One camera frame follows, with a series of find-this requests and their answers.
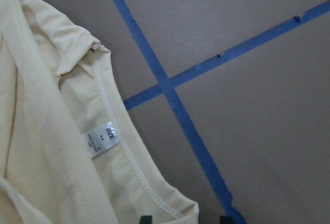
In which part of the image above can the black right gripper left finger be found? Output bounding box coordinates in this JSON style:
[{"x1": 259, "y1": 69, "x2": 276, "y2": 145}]
[{"x1": 139, "y1": 215, "x2": 153, "y2": 224}]

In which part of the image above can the beige long-sleeve graphic shirt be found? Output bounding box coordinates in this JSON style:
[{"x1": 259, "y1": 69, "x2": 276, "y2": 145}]
[{"x1": 1, "y1": 0, "x2": 199, "y2": 223}]

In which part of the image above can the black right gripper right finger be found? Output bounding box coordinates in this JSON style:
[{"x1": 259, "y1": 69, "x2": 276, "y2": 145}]
[{"x1": 220, "y1": 216, "x2": 234, "y2": 224}]

